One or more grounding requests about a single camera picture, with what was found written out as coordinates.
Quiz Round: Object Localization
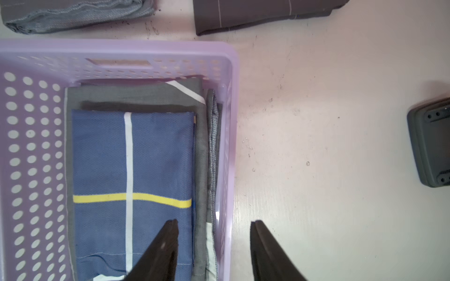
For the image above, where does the dark grid folded pillowcase back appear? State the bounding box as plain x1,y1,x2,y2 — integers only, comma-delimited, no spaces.
193,0,349,36

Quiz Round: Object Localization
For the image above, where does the purple plastic basket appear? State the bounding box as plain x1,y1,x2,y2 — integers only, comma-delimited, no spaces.
1,39,239,281

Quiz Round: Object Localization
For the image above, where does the beige grey folded pillowcase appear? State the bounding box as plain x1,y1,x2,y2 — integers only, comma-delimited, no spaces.
1,0,155,35

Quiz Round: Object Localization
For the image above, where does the navy striped pillowcase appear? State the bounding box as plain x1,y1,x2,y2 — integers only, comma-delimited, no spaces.
71,110,195,281

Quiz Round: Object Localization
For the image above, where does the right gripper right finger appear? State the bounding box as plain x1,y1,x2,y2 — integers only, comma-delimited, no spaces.
250,220,307,281

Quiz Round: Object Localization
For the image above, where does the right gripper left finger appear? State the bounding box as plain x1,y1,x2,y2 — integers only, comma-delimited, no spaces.
124,219,179,281

